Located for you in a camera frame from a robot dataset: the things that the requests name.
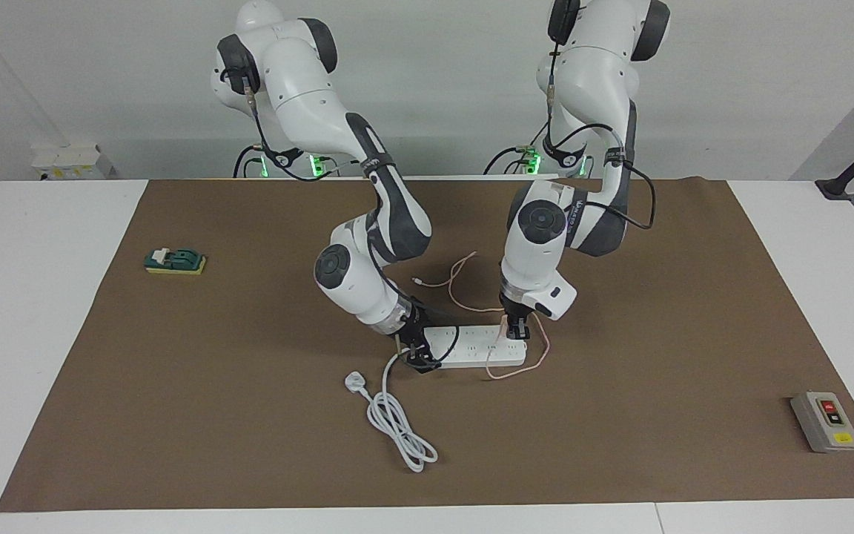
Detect pink charging cable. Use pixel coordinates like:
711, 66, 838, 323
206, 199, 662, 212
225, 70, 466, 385
411, 251, 550, 380

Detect white power strip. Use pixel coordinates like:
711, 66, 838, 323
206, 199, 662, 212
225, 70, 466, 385
419, 326, 529, 369

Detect brown table mat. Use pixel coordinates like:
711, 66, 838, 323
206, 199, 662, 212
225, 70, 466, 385
0, 177, 854, 514

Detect white power cord with plug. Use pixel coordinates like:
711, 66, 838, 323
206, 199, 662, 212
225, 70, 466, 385
344, 349, 440, 473

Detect black left base cable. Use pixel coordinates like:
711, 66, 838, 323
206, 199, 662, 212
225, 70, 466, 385
483, 119, 554, 177

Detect black base cable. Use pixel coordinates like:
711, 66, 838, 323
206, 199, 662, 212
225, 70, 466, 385
233, 143, 268, 179
483, 119, 554, 177

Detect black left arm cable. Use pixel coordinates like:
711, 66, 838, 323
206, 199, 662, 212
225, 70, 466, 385
544, 44, 658, 231

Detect green knife switch yellow base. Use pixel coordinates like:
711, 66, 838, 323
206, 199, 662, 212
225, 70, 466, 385
144, 247, 208, 276

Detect black right base cable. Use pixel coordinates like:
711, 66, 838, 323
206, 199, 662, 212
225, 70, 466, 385
233, 143, 268, 179

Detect grey on-off switch box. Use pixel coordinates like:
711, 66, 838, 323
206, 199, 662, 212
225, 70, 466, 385
790, 391, 854, 454

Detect white wall outlet box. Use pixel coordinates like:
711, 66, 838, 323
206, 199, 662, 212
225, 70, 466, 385
30, 145, 120, 181

